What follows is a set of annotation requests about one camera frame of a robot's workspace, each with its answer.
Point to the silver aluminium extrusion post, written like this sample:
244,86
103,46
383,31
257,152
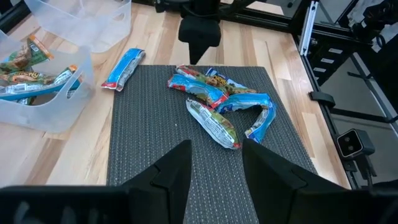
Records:
308,28

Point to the clear plastic bin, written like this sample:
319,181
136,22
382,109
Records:
93,34
62,118

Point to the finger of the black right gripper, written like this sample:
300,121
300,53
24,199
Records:
202,50
194,54

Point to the black frame clamp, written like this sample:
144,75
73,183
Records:
322,99

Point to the blue granola bar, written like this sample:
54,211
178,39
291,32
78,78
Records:
124,68
196,88
248,102
231,83
34,91

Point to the black depth camera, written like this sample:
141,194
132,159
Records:
354,143

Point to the black equipment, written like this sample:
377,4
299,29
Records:
379,15

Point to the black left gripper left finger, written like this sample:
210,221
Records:
168,186

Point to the grey ribbed mat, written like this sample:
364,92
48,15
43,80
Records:
149,124

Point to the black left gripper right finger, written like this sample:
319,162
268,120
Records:
280,199

